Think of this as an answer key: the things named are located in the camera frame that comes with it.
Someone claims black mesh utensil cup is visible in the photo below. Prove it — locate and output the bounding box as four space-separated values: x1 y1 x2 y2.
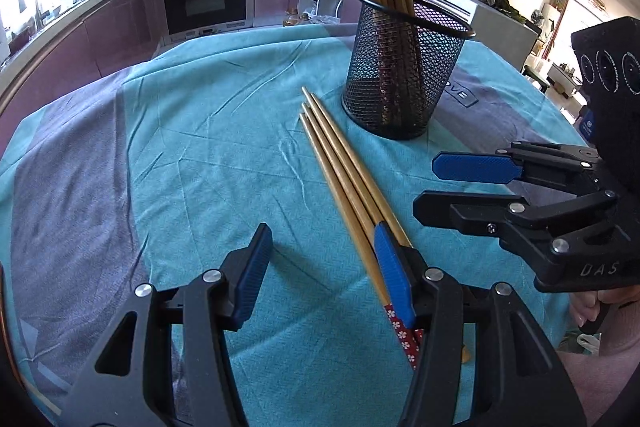
341 0 475 141

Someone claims bamboo chopstick red end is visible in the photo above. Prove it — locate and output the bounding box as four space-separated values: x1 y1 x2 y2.
302 87 411 247

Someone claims pink sleeve right forearm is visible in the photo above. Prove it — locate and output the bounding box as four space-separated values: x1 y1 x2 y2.
559 327 639 426

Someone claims person's right hand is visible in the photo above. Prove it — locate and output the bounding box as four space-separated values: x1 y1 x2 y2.
570 285 639 329

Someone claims teal purple tablecloth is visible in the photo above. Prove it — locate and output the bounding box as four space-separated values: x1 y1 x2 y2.
1 25 579 426

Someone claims purple lower cabinets left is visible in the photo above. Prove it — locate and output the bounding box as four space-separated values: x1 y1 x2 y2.
1 0 168 147

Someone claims black right camera box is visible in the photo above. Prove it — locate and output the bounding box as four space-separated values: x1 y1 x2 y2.
570 16 639 194

